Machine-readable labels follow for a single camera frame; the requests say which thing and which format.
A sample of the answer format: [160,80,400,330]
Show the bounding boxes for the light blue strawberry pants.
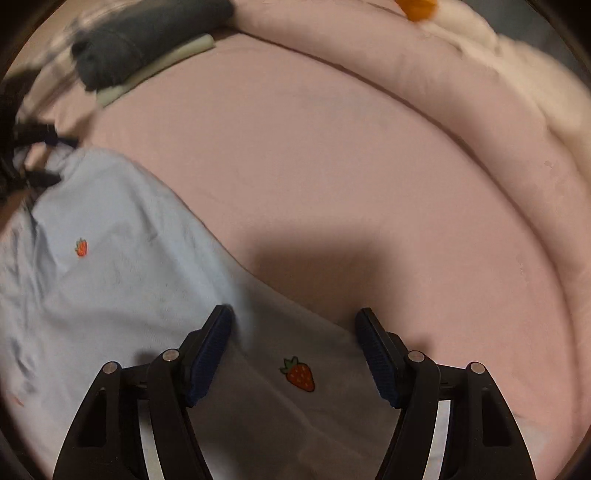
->
[1,147,398,479]

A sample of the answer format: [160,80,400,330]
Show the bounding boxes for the folded dark blue jeans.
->
[71,0,235,91]

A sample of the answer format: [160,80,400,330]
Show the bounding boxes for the pink bed sheet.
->
[0,32,583,480]

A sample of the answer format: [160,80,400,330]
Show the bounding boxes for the folded pale green garment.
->
[95,34,215,108]

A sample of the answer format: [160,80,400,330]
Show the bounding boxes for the mauve quilted comforter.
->
[225,0,591,444]

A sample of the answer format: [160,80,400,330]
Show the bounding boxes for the white goose plush toy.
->
[398,1,590,158]

